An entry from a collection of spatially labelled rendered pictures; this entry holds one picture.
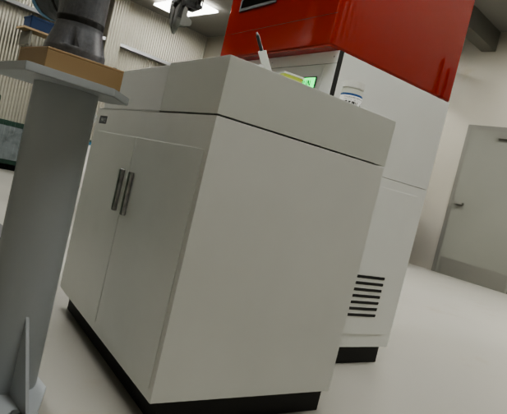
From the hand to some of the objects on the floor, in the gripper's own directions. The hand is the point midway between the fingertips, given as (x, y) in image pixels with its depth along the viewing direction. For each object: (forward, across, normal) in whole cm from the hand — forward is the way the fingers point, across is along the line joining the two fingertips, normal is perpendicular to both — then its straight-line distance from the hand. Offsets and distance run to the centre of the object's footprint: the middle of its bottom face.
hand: (172, 29), depth 162 cm
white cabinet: (+110, -2, -26) cm, 113 cm away
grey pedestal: (+110, -23, +43) cm, 120 cm away
